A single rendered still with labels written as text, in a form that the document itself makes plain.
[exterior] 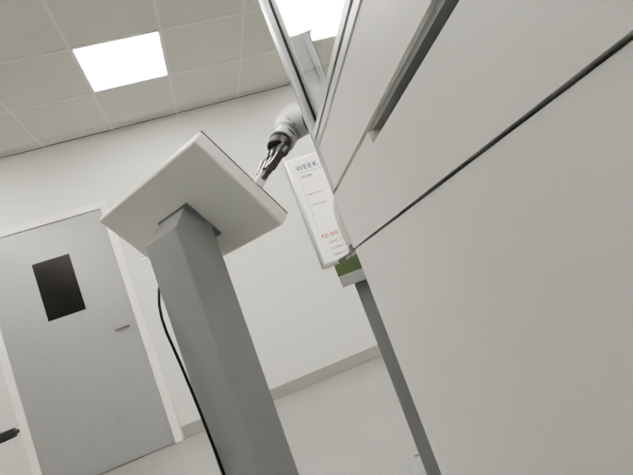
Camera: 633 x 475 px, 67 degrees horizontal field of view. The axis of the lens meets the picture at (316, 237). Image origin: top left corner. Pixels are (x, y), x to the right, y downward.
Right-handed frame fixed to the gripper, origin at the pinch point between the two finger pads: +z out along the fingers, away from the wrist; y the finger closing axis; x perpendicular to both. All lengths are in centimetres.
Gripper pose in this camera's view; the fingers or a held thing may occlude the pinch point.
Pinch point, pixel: (260, 180)
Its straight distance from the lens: 148.9
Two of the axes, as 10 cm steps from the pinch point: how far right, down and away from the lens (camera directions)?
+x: 7.0, 6.1, 3.8
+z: -2.5, 7.0, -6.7
